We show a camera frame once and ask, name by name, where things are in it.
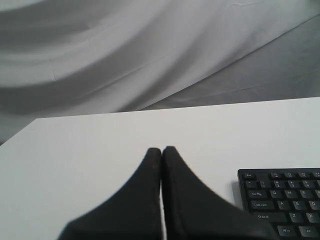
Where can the black acer keyboard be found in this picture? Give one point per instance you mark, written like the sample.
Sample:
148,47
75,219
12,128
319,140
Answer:
287,198

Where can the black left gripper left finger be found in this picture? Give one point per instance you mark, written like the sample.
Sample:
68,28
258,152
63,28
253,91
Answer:
132,213

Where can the white backdrop cloth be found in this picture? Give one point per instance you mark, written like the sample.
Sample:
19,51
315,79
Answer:
81,57

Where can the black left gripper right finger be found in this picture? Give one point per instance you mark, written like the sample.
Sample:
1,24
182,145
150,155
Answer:
192,211

